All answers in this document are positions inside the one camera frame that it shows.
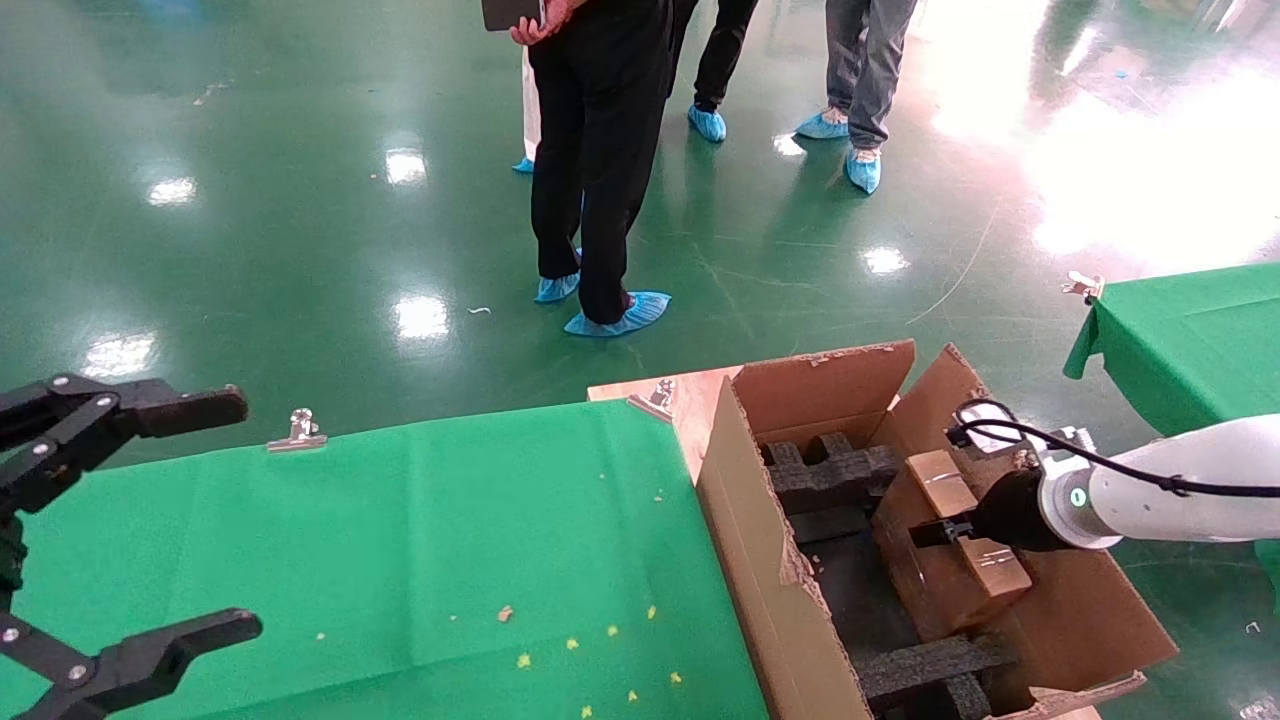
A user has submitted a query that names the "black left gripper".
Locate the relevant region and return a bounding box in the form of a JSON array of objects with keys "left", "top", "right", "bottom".
[{"left": 0, "top": 375, "right": 263, "bottom": 720}]

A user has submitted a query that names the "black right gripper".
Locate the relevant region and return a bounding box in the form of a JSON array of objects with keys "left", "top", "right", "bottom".
[{"left": 908, "top": 468, "right": 1051, "bottom": 553}]

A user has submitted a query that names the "brown cardboard box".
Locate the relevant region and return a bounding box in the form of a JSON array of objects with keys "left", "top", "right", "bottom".
[{"left": 872, "top": 448, "right": 1036, "bottom": 641}]

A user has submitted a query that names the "large open brown carton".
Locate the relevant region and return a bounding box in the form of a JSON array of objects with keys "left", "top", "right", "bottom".
[{"left": 695, "top": 338, "right": 1181, "bottom": 720}]

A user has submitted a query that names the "bare person hand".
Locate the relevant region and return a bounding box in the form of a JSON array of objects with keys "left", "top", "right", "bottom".
[{"left": 510, "top": 0, "right": 579, "bottom": 48}]

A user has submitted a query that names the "black foam block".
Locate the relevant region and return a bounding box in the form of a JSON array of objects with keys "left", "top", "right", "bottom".
[
  {"left": 763, "top": 430, "right": 904, "bottom": 518},
  {"left": 853, "top": 635, "right": 1021, "bottom": 720}
]

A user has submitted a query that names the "green tablecloth with crumbs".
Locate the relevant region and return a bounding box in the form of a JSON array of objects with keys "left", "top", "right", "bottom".
[{"left": 0, "top": 400, "right": 771, "bottom": 720}]

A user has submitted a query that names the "plain green tablecloth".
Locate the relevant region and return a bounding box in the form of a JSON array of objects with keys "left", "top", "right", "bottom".
[{"left": 1063, "top": 262, "right": 1280, "bottom": 611}]

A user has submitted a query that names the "person in yellow shirt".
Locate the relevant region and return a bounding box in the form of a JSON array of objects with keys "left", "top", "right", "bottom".
[{"left": 795, "top": 0, "right": 918, "bottom": 196}]

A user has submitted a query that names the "person in black clothes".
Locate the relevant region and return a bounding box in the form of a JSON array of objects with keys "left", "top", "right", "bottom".
[{"left": 508, "top": 0, "right": 673, "bottom": 339}]

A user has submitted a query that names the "person with beige shirt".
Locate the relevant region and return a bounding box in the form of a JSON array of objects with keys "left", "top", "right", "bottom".
[{"left": 670, "top": 0, "right": 761, "bottom": 143}]

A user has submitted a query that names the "person in white trousers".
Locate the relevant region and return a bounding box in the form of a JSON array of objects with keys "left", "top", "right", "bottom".
[{"left": 512, "top": 45, "right": 543, "bottom": 176}]

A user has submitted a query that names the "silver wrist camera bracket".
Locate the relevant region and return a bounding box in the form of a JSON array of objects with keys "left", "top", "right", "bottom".
[{"left": 950, "top": 398, "right": 1098, "bottom": 471}]

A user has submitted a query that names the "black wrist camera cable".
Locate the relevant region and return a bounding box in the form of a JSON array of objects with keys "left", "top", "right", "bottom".
[{"left": 945, "top": 398, "right": 1280, "bottom": 498}]

